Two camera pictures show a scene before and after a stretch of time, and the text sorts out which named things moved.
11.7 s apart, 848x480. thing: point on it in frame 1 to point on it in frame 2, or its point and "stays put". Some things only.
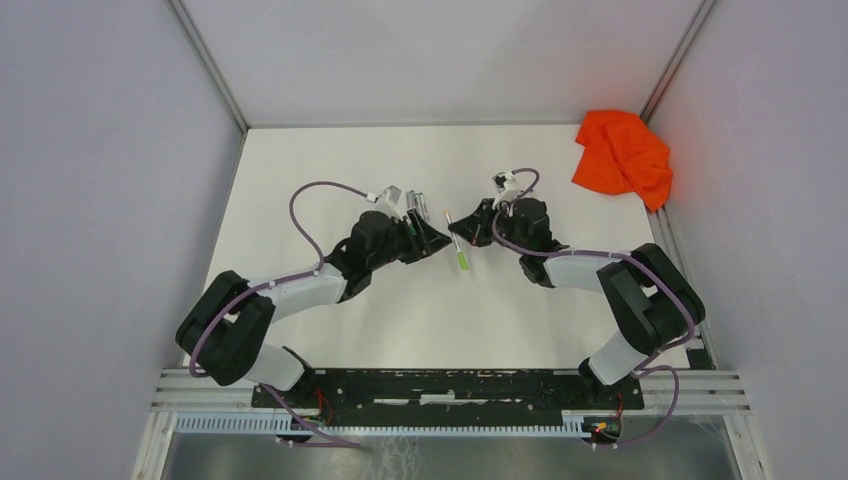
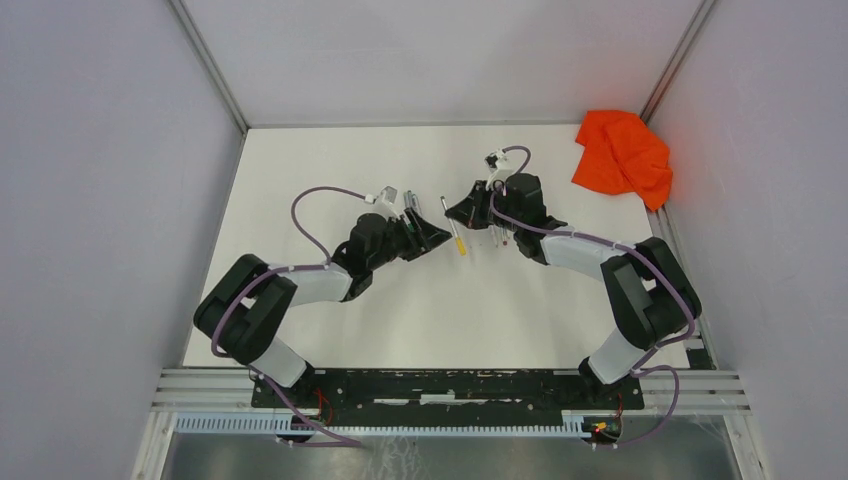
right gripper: (473, 228) to (469, 211)
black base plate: (440, 397) stays put
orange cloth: (622, 155) stays put
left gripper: (426, 241) stays put
